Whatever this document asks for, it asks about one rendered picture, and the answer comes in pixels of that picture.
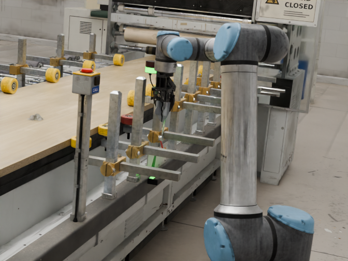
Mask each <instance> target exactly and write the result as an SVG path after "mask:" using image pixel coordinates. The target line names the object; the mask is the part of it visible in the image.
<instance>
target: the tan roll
mask: <svg viewBox="0 0 348 261"><path fill-rule="evenodd" d="M157 33H158V30H150V29H145V28H136V27H127V28H126V29H125V31H124V32H122V31H115V35H120V36H124V39H125V41H127V42H135V43H140V44H148V45H156V42H157V38H156V37H157ZM179 35H180V37H192V38H215V37H211V36H202V35H193V34H185V33H179Z"/></svg>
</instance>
